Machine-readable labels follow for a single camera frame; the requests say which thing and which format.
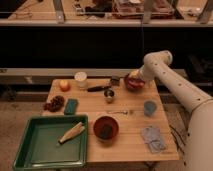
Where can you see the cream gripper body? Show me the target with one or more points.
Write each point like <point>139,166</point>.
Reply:
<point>134,74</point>

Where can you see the red pepper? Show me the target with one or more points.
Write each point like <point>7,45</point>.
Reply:
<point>135,84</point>

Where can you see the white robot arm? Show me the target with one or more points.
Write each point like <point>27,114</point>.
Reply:
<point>199,144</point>

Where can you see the small metal cup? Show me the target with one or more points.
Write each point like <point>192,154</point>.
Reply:
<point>109,95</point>

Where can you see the blue plastic cup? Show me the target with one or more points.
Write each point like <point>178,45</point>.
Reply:
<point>149,108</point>

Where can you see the purple bowl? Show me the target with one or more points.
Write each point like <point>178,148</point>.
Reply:
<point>127,79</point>

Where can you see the small dark box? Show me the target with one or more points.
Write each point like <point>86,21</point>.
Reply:
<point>114,81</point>

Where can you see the metal spoon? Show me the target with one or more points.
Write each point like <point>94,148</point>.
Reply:
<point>125,112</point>

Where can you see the wooden table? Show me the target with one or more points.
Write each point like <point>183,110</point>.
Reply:
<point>128,146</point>

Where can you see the white lidded jar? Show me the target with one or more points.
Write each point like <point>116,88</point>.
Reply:
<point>81,80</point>

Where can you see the brown bowl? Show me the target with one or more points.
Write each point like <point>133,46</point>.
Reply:
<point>106,128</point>

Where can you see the grey folded cloth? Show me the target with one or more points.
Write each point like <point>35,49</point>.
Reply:
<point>153,139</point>

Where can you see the teal sponge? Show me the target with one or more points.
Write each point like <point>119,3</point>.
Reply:
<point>71,107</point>

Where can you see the orange fruit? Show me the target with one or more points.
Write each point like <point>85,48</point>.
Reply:
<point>64,85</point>

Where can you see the corn cob with husk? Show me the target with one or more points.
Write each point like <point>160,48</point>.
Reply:
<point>73,132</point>

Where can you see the bunch of dark grapes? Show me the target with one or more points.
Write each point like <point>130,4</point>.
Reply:
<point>55,104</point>

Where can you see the green plastic tray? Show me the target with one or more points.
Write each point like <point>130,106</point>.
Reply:
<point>40,149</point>

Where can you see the black handled knife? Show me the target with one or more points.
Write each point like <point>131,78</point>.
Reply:
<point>98,88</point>

